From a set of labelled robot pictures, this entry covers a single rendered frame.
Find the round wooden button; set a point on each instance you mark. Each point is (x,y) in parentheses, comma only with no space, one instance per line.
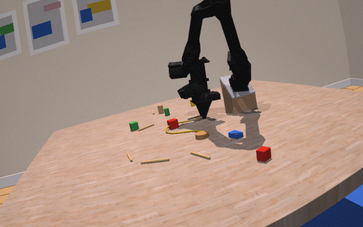
(201,135)

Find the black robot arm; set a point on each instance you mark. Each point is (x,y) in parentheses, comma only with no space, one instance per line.
(236,57)

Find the green cylinder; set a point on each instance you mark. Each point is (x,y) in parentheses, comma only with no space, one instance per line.
(166,110)

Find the small blue block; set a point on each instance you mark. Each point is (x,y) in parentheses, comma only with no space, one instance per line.
(235,134)

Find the green cube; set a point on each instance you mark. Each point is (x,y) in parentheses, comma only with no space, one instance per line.
(134,125)

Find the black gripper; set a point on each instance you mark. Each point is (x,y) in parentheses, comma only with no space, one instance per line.
(203,99)

